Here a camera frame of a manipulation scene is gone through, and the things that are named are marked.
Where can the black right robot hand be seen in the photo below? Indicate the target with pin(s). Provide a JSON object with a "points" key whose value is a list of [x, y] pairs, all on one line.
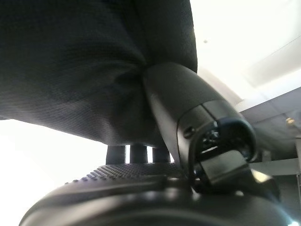
{"points": [[183, 99]]}

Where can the navy black garment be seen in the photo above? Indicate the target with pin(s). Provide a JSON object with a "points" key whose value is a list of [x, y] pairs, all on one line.
{"points": [[70, 58]]}

